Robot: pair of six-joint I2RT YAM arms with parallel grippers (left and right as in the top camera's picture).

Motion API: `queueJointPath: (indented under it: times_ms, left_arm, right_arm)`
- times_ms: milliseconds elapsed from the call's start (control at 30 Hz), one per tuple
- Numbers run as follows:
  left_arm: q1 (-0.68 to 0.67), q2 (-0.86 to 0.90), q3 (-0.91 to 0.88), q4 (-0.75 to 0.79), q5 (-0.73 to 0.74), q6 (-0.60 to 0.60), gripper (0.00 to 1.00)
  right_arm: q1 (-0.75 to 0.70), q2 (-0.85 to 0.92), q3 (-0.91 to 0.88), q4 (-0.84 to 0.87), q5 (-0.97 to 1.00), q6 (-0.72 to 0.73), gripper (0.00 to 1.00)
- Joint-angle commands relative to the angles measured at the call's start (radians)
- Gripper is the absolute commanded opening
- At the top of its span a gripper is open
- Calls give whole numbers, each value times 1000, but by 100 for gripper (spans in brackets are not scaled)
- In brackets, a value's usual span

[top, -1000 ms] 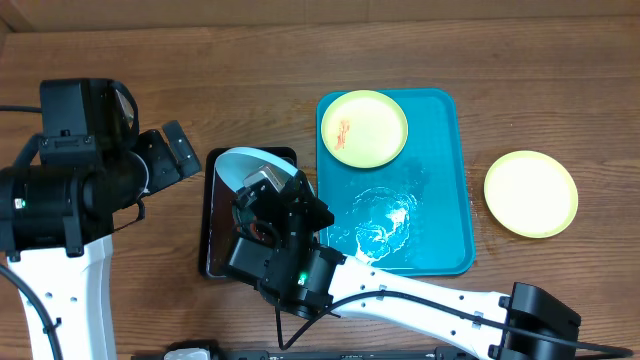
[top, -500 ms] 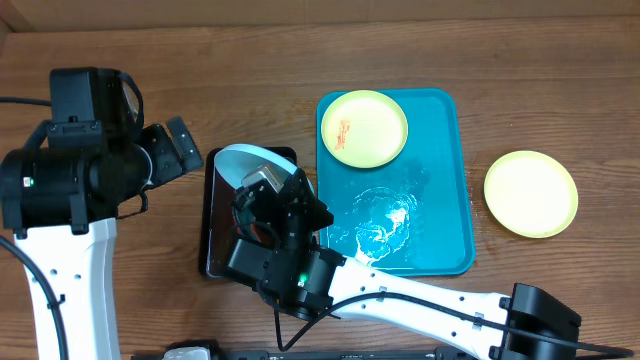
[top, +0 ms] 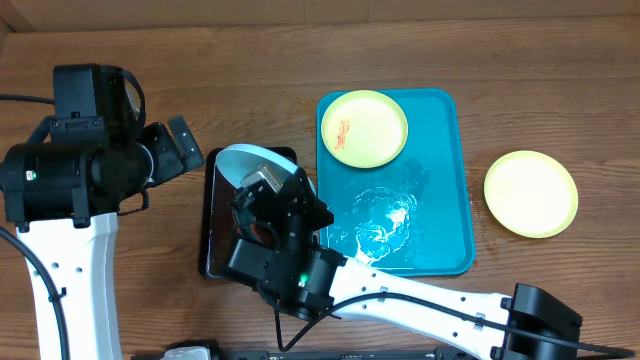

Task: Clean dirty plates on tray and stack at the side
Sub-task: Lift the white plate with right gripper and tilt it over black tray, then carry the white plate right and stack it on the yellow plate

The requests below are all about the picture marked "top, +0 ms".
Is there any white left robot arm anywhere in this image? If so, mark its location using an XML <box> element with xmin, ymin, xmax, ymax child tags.
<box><xmin>1</xmin><ymin>116</ymin><xmax>204</xmax><ymax>359</ymax></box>

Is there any blue plastic tray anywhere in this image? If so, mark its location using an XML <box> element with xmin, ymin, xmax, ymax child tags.
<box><xmin>316</xmin><ymin>88</ymin><xmax>475</xmax><ymax>277</ymax></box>

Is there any yellow plate front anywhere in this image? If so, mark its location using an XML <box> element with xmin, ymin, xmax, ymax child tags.
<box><xmin>484</xmin><ymin>150</ymin><xmax>579</xmax><ymax>239</ymax></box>

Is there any black water tray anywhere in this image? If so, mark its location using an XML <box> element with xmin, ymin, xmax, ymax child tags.
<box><xmin>197</xmin><ymin>146</ymin><xmax>299</xmax><ymax>279</ymax></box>

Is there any light blue plate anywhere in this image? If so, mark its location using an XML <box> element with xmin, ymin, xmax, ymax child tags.
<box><xmin>216</xmin><ymin>144</ymin><xmax>299</xmax><ymax>195</ymax></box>

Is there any pink green sponge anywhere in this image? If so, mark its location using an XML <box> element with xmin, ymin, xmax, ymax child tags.
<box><xmin>250</xmin><ymin>223</ymin><xmax>274</xmax><ymax>247</ymax></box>

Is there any yellow plate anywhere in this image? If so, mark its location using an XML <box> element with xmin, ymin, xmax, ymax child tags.
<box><xmin>320</xmin><ymin>90</ymin><xmax>409</xmax><ymax>169</ymax></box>
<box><xmin>484</xmin><ymin>150</ymin><xmax>579</xmax><ymax>239</ymax></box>

